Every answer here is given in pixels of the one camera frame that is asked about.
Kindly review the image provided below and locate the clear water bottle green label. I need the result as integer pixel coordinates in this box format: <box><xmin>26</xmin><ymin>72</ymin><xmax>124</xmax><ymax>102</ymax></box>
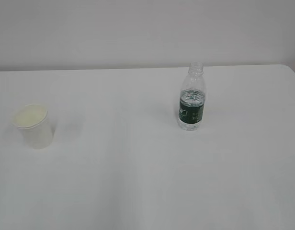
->
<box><xmin>178</xmin><ymin>62</ymin><xmax>206</xmax><ymax>131</ymax></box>

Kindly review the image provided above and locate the white paper cup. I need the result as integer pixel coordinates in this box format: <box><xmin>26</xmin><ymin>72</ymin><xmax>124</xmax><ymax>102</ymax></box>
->
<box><xmin>12</xmin><ymin>104</ymin><xmax>53</xmax><ymax>150</ymax></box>

